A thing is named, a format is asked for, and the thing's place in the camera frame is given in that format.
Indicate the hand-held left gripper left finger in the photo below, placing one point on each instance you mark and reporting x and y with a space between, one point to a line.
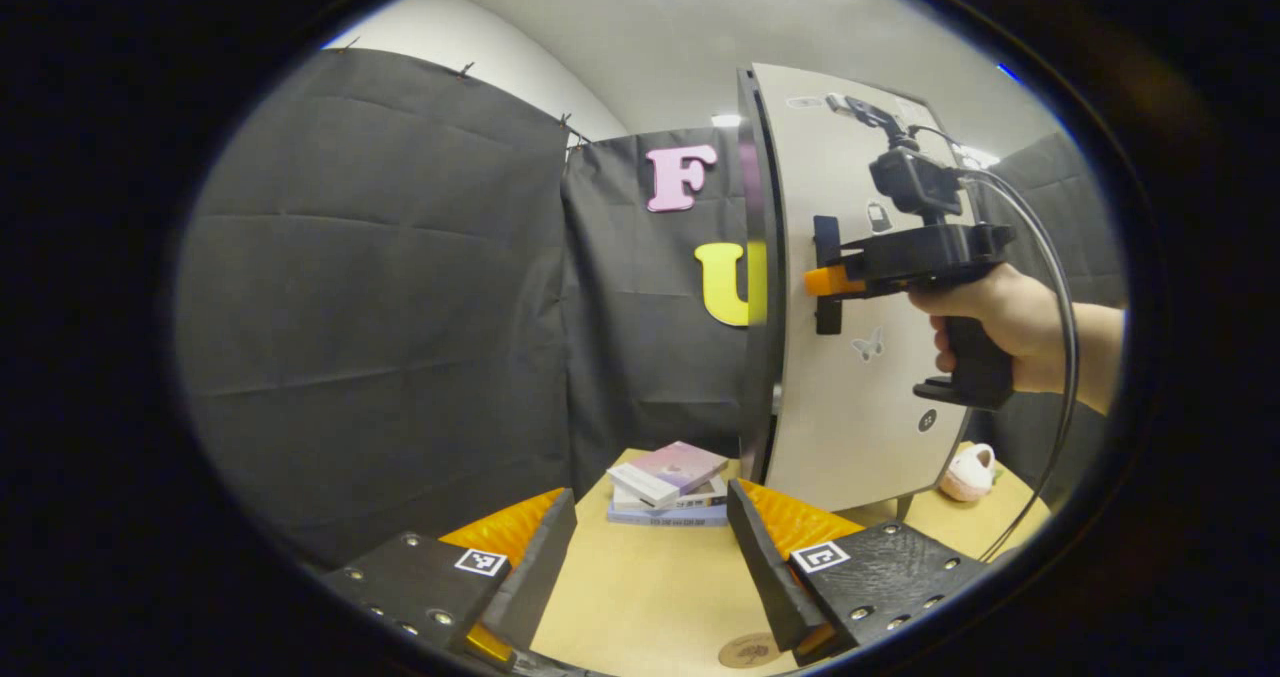
535 577

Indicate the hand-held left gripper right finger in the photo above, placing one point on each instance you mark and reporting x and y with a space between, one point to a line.
765 572

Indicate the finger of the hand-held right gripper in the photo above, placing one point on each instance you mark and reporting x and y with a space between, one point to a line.
830 281

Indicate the blue book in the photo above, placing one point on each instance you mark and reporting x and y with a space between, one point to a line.
660 519

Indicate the pink book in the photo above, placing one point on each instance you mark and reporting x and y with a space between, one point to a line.
670 469

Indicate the ceiling light panel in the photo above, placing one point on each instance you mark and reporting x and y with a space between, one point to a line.
727 120

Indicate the pink plush toy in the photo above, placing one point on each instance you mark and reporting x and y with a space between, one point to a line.
968 475

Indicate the black backdrop cloth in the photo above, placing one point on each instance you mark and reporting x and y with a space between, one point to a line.
380 307

